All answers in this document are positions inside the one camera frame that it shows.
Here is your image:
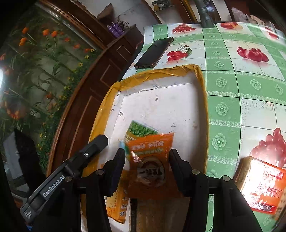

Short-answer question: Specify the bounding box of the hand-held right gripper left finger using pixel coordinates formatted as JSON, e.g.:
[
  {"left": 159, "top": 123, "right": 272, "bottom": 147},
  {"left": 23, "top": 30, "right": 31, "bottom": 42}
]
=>
[{"left": 40, "top": 148, "right": 127, "bottom": 232}]

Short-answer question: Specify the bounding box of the golden cardboard tray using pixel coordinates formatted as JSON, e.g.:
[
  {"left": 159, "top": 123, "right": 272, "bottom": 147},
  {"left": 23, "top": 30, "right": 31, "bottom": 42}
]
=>
[{"left": 82, "top": 64, "right": 210, "bottom": 232}]

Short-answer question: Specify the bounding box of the orange packet with pea picture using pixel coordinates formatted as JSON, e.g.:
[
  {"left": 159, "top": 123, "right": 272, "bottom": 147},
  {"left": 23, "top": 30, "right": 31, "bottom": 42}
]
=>
[{"left": 122, "top": 120, "right": 159, "bottom": 157}]

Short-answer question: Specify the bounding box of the purple bottle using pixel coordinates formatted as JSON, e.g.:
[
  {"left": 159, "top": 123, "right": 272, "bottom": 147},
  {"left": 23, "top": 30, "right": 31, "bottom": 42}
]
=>
[
  {"left": 113, "top": 22, "right": 125, "bottom": 36},
  {"left": 107, "top": 25, "right": 119, "bottom": 38}
]

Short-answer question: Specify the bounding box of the brown wooden cabinet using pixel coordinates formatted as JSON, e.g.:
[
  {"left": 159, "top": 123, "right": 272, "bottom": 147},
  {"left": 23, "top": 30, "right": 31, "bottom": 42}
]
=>
[{"left": 39, "top": 0, "right": 144, "bottom": 176}]

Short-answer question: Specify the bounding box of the black hand tool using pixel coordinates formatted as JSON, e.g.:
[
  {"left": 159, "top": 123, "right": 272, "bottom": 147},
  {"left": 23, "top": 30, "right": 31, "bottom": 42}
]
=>
[{"left": 152, "top": 0, "right": 170, "bottom": 10}]

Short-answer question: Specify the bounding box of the orange and white snack packet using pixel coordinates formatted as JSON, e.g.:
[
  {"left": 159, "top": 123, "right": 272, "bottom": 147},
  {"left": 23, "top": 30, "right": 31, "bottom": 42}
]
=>
[{"left": 106, "top": 178, "right": 133, "bottom": 225}]

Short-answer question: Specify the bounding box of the red snack packet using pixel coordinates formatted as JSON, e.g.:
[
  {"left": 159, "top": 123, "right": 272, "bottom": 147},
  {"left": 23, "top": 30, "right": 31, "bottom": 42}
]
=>
[{"left": 241, "top": 157, "right": 286, "bottom": 216}]

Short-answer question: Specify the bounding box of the translucent orange snack packet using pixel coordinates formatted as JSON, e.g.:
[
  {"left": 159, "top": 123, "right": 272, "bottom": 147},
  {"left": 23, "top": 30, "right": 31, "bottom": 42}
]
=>
[{"left": 125, "top": 133, "right": 182, "bottom": 199}]

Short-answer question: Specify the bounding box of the flower wall mural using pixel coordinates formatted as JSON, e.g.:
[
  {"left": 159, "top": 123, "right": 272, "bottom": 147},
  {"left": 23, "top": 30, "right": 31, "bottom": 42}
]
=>
[{"left": 0, "top": 4, "right": 103, "bottom": 170}]

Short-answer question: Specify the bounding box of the pale plastic bag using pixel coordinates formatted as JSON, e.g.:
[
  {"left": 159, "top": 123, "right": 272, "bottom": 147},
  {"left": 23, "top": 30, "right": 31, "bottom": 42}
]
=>
[{"left": 231, "top": 7, "right": 251, "bottom": 23}]

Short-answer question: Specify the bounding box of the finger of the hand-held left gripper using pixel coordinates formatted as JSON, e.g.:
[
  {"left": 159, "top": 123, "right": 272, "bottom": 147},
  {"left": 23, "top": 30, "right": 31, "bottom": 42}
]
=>
[{"left": 64, "top": 134, "right": 109, "bottom": 178}]

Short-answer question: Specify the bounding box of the black smartphone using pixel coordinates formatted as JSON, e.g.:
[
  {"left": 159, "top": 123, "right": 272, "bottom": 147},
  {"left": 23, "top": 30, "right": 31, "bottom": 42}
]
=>
[{"left": 134, "top": 37, "right": 174, "bottom": 69}]

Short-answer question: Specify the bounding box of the wooden chair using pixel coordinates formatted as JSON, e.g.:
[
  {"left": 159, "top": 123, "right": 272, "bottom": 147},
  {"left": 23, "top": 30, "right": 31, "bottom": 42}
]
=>
[{"left": 179, "top": 0, "right": 201, "bottom": 23}]

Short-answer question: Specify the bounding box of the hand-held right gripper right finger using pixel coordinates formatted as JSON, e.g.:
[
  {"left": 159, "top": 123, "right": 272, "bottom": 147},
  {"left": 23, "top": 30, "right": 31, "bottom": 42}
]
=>
[{"left": 169, "top": 149, "right": 263, "bottom": 232}]

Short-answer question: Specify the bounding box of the brown cardboard box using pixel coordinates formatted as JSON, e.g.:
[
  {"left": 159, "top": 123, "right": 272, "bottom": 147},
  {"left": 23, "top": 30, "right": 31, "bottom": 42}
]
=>
[{"left": 232, "top": 156, "right": 254, "bottom": 192}]

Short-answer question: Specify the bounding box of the grey water bottle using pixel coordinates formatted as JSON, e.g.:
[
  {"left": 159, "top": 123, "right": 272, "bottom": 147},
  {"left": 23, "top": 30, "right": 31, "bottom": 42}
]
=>
[{"left": 193, "top": 0, "right": 216, "bottom": 28}]

